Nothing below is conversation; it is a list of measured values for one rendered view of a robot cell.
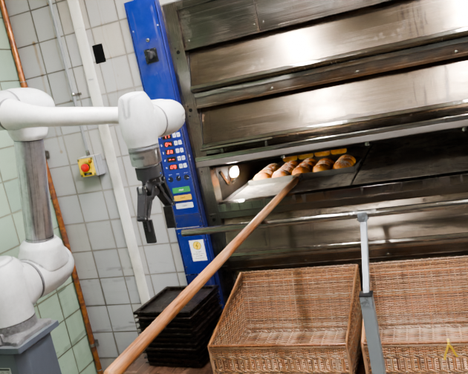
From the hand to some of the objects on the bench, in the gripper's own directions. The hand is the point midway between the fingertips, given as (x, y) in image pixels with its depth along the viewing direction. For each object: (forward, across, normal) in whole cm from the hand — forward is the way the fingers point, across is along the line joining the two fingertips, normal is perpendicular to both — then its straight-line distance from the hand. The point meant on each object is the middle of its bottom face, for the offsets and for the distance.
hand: (161, 231), depth 158 cm
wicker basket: (+74, -59, +16) cm, 96 cm away
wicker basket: (+72, -59, +76) cm, 120 cm away
